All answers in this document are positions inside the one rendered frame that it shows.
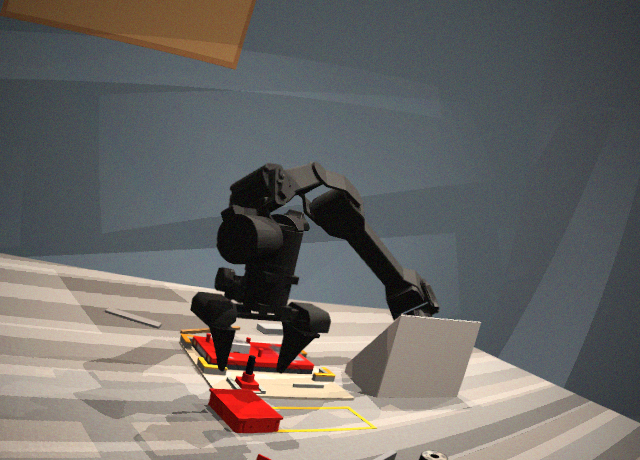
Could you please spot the orange thin rod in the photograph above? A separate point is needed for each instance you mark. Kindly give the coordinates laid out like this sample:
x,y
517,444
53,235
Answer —
x,y
204,330

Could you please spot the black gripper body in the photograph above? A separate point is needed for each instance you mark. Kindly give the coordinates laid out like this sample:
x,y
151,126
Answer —
x,y
267,292

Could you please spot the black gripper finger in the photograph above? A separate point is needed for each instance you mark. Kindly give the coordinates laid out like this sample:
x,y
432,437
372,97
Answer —
x,y
293,343
222,340

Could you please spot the beige flat bar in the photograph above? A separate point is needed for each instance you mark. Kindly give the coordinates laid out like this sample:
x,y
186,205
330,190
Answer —
x,y
133,317

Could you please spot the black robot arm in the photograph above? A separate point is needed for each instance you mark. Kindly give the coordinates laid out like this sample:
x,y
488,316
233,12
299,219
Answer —
x,y
249,234

